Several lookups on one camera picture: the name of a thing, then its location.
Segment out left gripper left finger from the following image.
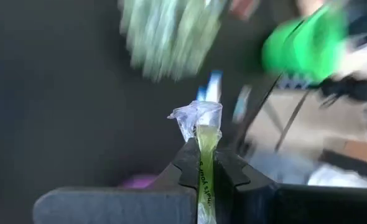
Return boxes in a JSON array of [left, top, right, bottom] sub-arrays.
[[32, 138, 200, 224]]

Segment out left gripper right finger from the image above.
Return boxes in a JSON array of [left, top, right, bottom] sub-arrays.
[[213, 146, 367, 224]]

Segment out green plastic bucket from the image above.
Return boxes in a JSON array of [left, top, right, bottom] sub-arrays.
[[261, 4, 349, 85]]

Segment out clear wrapped red candy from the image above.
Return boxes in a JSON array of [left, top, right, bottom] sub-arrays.
[[228, 0, 261, 20]]

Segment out black aluminium table frame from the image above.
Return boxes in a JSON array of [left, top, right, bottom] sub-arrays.
[[233, 71, 312, 156]]

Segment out green spiky artificial plant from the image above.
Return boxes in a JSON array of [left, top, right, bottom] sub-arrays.
[[118, 0, 226, 82]]

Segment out purple plastic bucket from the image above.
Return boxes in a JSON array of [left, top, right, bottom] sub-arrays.
[[119, 173, 159, 190]]

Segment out black table mat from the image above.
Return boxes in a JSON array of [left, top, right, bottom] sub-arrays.
[[0, 0, 296, 194]]

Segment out clear green candy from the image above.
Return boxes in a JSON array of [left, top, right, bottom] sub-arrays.
[[167, 100, 224, 224]]

